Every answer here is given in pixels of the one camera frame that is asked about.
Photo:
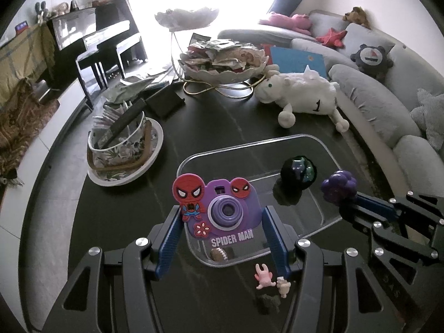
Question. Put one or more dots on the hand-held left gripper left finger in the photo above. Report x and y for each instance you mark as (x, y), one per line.
(169, 241)

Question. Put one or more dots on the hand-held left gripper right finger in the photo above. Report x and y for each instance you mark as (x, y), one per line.
(277, 246)

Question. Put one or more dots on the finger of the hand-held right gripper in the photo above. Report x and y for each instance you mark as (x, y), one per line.
(374, 205)
(360, 220)

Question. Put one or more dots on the purple grape toy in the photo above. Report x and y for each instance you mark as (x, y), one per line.
(338, 185)

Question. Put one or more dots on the purple toy camera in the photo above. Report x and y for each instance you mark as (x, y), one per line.
(222, 211)

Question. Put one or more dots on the clear plastic tray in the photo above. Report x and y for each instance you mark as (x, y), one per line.
(242, 159)

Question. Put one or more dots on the dark marble desktop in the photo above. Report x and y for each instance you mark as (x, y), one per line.
(215, 125)

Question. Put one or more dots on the small pink rabbit figure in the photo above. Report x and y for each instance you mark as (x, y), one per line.
(263, 277)

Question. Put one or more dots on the small white animal figure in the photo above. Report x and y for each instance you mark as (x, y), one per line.
(283, 286)

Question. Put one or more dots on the small brown football toy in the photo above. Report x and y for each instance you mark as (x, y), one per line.
(220, 254)

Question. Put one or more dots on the small dark grey figure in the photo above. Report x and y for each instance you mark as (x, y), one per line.
(269, 303)

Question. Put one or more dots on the black glitter ball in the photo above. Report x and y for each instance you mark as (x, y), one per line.
(295, 177)

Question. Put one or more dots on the floral ceramic plate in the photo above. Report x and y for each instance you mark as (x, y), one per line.
(152, 145)

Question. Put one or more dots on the long grey sofa cushion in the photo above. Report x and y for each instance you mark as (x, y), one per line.
(374, 107)

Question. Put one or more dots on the floral ceramic bowl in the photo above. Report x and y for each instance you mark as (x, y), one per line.
(128, 147)

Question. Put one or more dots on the grey star pillow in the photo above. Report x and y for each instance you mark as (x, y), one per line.
(430, 118)

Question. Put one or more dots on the grey curved sofa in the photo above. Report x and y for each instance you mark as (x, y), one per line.
(378, 76)

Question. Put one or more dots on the black flat bar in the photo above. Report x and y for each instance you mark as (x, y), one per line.
(126, 118)

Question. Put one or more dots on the white plush sheep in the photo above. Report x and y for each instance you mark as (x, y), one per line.
(301, 93)

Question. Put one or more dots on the bundle of pink sachets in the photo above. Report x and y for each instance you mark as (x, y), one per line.
(111, 116)

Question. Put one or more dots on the black phone stand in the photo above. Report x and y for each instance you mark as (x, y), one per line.
(163, 100)

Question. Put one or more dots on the round black boat pillow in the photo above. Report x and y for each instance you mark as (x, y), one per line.
(371, 60)

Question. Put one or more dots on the silver foil packet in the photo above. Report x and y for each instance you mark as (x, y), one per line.
(128, 90)

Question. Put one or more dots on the blue picture book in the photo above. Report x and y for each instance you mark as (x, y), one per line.
(298, 60)

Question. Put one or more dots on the square grey pillow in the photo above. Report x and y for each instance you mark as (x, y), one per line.
(360, 36)

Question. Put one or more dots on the white lotus tiered dish stand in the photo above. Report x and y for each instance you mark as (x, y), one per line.
(222, 76)

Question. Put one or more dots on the red starfish plush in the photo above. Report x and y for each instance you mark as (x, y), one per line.
(332, 37)

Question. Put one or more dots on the brown teddy bear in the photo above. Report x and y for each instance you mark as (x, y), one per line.
(357, 16)

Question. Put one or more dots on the brown fringed blanket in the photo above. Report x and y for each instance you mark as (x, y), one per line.
(20, 118)

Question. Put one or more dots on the pile of snack packets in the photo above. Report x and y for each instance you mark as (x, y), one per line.
(222, 53)

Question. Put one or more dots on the black piano bench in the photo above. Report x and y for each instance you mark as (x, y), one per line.
(104, 50)

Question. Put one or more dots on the pink plush toy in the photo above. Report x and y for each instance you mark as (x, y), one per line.
(288, 22)

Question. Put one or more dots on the black upright piano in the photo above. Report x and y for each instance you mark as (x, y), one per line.
(69, 38)

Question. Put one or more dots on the yellow plaid cloth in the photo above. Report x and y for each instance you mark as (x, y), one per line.
(24, 59)

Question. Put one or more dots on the small metronome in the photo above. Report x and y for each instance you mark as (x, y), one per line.
(74, 5)

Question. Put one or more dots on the grey rabbit figurine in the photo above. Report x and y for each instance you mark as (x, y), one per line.
(41, 12)

